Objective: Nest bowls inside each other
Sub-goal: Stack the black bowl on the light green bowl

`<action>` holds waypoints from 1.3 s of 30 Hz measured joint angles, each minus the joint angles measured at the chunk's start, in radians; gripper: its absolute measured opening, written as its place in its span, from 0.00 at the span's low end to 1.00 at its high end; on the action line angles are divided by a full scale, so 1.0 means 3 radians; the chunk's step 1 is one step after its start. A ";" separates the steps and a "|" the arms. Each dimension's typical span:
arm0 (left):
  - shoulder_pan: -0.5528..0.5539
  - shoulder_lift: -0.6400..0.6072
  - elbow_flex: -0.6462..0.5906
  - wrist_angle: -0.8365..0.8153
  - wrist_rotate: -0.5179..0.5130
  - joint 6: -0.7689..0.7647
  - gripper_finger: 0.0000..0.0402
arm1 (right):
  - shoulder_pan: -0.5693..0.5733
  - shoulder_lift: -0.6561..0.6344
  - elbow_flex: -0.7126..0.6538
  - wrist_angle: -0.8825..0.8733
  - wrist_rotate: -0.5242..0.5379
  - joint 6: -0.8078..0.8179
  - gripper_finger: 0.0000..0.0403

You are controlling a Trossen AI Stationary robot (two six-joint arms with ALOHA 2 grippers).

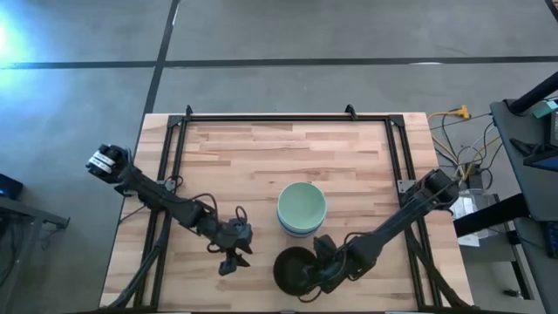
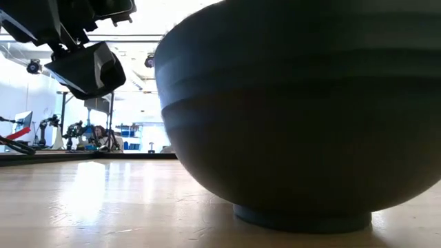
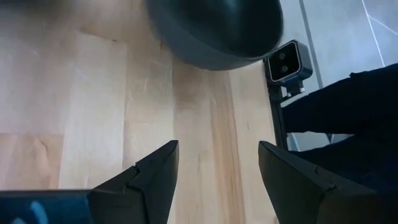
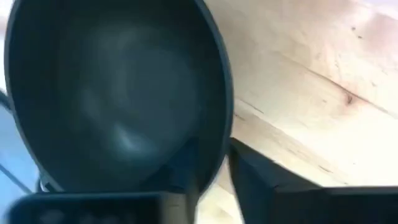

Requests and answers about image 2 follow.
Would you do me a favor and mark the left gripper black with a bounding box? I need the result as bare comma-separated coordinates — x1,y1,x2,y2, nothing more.
0,0,98,62

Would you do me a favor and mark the dark grey plastic bowl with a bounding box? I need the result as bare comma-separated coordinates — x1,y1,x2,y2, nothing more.
43,41,127,101
161,81,441,235

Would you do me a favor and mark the background computer monitor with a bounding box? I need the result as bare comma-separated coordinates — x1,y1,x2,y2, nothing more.
12,110,34,143

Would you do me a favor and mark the person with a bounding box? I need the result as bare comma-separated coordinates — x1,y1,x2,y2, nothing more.
92,125,108,149

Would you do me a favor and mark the red bar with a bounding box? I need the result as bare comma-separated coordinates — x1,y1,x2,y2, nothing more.
6,126,32,141

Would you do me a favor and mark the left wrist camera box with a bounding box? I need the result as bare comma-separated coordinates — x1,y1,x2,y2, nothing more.
90,0,138,28

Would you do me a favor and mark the black background rig frame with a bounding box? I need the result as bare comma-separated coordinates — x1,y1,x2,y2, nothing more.
57,90,121,152

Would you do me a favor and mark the dark box under rig frame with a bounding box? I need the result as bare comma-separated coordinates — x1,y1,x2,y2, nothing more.
84,97,112,114

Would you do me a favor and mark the black cable loop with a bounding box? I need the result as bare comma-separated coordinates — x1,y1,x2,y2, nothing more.
0,134,37,156

